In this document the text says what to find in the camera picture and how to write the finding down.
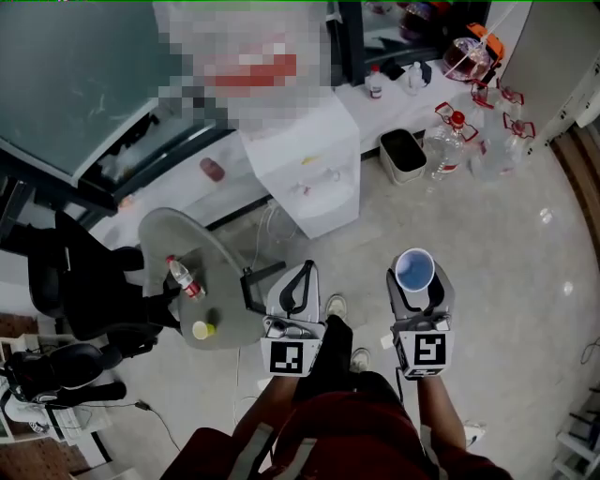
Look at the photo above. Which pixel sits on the purple translucent jug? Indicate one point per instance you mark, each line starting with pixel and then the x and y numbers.
pixel 466 58

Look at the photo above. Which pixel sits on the white water dispenser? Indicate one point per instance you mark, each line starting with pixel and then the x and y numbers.
pixel 323 145

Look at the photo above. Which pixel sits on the dark framed glass window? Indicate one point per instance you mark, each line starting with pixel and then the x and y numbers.
pixel 70 94

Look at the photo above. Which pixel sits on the black padded seat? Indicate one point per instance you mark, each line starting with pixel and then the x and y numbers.
pixel 70 370

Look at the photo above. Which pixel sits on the orange and black object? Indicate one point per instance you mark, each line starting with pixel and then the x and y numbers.
pixel 493 44

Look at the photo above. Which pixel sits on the grey round table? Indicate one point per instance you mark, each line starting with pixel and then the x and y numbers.
pixel 211 262

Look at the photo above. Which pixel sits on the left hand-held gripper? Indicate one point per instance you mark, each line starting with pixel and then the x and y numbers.
pixel 293 351

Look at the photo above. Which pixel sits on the clear jug with red cap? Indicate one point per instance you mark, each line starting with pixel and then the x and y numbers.
pixel 444 150

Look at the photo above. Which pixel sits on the blue cup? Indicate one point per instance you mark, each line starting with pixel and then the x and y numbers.
pixel 414 271

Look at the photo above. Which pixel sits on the person's right white shoe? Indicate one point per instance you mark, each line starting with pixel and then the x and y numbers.
pixel 360 360

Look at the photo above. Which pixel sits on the person's red shirt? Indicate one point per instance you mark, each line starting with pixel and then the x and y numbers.
pixel 356 440

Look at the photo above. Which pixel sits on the small white bottle red label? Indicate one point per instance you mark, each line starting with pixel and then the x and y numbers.
pixel 374 84

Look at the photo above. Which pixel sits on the red label plastic water bottle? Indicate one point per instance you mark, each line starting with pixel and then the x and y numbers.
pixel 185 279

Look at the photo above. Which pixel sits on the white metal shelf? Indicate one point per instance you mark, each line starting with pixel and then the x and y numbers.
pixel 579 440

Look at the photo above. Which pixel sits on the person's left forearm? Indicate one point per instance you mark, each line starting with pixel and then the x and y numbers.
pixel 267 412

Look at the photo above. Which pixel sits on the black office chair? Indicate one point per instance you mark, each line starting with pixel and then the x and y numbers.
pixel 84 281

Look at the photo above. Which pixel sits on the person's black trousers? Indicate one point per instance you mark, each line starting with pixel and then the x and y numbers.
pixel 335 356

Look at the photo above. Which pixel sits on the black metal frame stand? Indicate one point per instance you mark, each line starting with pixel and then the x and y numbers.
pixel 253 290

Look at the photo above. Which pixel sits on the white trash bin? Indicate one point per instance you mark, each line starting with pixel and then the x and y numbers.
pixel 402 157

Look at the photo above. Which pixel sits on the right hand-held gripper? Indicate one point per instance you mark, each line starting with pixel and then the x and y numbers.
pixel 429 351

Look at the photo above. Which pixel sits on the person's right forearm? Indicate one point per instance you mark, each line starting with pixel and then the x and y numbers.
pixel 440 412

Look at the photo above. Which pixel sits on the person's left white shoe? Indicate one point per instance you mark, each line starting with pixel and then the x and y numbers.
pixel 336 307

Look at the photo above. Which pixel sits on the yellow cup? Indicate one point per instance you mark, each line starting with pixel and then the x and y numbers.
pixel 202 330

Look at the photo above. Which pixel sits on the small clear bottle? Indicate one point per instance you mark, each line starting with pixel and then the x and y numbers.
pixel 414 79

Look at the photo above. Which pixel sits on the red oval object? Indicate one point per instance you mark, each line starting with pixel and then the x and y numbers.
pixel 212 169

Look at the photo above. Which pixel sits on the person's white shoe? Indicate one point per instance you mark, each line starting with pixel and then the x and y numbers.
pixel 336 307
pixel 360 360

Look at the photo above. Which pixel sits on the black box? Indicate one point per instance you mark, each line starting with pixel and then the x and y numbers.
pixel 393 69

